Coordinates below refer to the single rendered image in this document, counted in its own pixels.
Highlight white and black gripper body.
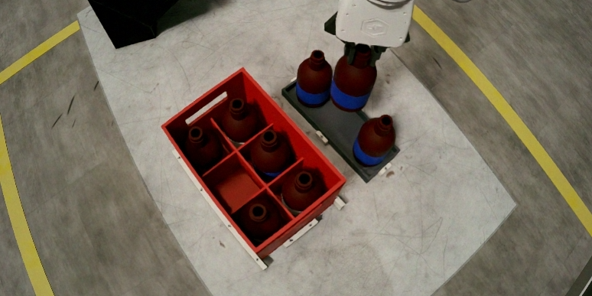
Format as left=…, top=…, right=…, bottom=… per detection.
left=336, top=0, right=415, bottom=47

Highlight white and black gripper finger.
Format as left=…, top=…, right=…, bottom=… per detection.
left=324, top=11, right=356, bottom=64
left=369, top=33, right=410, bottom=67

